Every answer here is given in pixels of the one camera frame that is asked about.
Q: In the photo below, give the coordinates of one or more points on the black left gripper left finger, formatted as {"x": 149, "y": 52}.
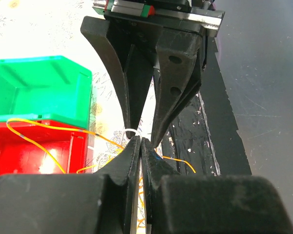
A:
{"x": 104, "y": 202}

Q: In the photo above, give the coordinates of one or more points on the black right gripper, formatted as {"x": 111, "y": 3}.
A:
{"x": 129, "y": 44}

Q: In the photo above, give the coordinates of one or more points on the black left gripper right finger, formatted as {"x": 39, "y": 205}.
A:
{"x": 194, "y": 204}

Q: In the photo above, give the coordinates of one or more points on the red plastic bin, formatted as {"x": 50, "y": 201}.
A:
{"x": 65, "y": 150}

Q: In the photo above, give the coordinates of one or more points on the green plastic bin left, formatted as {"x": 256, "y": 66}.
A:
{"x": 40, "y": 88}

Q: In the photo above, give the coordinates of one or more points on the floral table mat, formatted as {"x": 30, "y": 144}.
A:
{"x": 34, "y": 28}

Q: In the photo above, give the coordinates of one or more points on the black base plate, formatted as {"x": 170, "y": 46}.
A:
{"x": 204, "y": 137}

